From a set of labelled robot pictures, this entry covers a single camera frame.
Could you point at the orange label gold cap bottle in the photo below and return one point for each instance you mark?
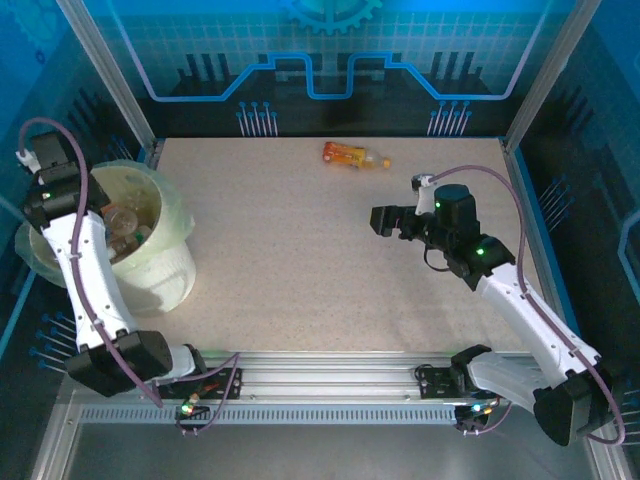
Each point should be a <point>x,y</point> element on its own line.
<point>122,220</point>

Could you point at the clear bottle green cap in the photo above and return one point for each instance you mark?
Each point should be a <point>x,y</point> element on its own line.
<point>141,234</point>

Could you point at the pale yellow round bin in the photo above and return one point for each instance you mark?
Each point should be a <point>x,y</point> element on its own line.
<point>165,280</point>

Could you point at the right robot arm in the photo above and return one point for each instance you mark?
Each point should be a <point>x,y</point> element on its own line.
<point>525,315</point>

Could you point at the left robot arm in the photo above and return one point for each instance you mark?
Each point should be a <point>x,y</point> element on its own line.
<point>90,280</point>

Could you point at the orange label yellow cap bottle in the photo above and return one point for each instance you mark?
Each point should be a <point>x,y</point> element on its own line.
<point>345,154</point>

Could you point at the black connector with LEDs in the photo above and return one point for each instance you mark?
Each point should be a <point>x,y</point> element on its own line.
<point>472,415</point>
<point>192,409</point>

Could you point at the grey metal panel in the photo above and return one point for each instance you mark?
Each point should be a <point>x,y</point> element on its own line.
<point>325,455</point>

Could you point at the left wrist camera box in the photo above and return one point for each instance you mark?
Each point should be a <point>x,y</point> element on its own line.
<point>47,150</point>

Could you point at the aluminium table side rail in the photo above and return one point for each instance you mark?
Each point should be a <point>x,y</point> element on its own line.
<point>150,155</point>
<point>520,170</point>

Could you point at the aluminium frame post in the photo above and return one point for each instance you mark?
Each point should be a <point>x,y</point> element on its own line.
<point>550,75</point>
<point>110,75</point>

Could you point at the aluminium mounting rail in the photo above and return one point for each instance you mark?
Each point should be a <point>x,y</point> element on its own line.
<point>325,375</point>

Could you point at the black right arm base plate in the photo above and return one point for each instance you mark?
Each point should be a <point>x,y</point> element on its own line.
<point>435,385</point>

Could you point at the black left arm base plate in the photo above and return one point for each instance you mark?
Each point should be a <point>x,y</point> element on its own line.
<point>220,385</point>

